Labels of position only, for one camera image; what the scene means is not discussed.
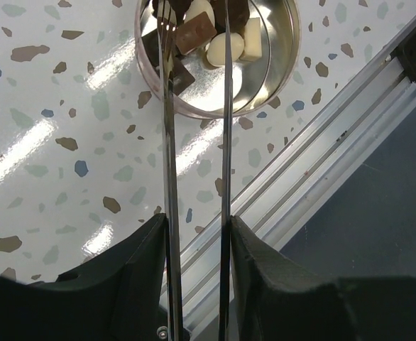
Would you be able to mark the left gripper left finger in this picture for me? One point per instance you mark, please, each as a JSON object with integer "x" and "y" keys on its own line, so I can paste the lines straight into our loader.
{"x": 113, "y": 296}

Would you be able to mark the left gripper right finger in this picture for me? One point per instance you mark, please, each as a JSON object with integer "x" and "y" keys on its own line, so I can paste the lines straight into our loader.
{"x": 278, "y": 299}

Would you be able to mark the dark chocolate piece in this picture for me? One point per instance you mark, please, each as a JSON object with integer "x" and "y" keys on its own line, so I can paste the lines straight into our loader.
{"x": 182, "y": 78}

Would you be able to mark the white square chocolate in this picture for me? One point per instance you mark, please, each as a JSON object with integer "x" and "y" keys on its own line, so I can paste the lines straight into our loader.
{"x": 252, "y": 40}

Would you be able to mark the white oval chocolate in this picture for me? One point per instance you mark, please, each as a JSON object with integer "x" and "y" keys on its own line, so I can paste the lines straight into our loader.
{"x": 216, "y": 52}

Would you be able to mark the brown rectangular chocolate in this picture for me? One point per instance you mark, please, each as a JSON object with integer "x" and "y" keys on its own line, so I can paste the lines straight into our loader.
{"x": 194, "y": 33}

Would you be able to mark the silver metal tweezers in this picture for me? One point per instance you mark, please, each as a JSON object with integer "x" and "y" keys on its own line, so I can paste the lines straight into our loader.
{"x": 172, "y": 235}

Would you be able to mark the round white printed chocolate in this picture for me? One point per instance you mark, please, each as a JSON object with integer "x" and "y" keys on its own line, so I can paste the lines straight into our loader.
{"x": 197, "y": 7}

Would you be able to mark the dark chocolate near tray edge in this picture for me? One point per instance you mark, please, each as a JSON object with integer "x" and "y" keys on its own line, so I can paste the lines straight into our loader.
{"x": 238, "y": 14}

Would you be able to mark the round silver tin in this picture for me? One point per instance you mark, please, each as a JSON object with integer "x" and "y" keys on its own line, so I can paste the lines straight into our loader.
{"x": 255, "y": 83}

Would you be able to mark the aluminium front rail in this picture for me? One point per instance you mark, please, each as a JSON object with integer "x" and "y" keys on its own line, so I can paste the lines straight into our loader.
{"x": 345, "y": 96}

